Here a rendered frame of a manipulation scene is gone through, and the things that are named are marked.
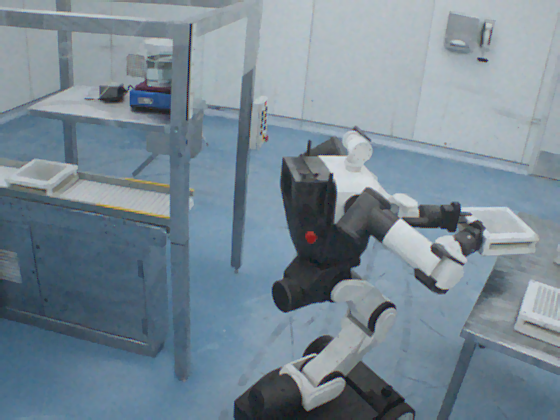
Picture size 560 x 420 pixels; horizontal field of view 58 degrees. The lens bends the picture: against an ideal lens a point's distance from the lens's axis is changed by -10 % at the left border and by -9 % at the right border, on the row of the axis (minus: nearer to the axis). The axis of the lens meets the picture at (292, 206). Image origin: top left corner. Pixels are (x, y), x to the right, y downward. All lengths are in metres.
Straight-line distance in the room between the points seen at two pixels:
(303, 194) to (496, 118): 4.21
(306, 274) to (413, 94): 3.99
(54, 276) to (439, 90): 4.13
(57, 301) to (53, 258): 0.26
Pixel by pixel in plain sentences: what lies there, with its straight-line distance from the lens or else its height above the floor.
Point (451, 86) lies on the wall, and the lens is 5.60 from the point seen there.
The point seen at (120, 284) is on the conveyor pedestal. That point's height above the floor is 0.42.
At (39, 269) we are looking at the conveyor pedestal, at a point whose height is 0.39.
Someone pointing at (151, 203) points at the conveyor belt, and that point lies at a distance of 2.38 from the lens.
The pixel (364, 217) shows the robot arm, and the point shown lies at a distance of 1.55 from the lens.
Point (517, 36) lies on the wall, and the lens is 5.57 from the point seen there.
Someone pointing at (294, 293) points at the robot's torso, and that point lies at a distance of 1.82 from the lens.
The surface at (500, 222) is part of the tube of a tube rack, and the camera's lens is 2.12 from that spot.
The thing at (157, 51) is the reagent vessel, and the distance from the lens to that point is 2.09.
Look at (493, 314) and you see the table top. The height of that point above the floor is 0.82.
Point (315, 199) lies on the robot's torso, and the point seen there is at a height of 1.15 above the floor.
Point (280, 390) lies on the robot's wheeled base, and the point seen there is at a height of 0.35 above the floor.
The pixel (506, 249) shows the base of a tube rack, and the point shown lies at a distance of 2.06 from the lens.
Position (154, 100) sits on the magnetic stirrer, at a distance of 2.11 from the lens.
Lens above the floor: 1.87
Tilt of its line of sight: 27 degrees down
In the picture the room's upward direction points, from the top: 6 degrees clockwise
